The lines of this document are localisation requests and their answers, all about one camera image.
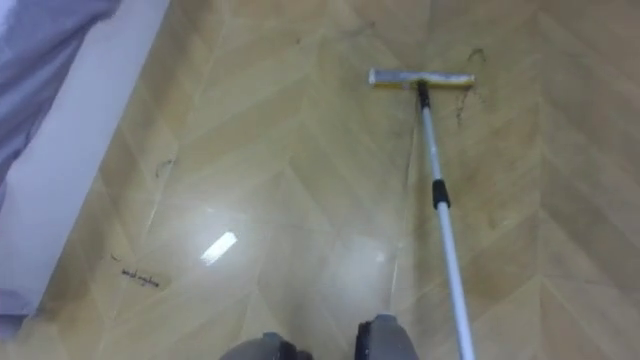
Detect yellow sponge mop with pole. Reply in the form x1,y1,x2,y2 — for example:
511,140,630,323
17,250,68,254
368,67,478,360

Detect robot legs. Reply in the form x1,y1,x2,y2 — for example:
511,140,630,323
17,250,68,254
218,313,420,360

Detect grey bed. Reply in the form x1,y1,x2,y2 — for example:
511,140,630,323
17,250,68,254
0,0,172,341

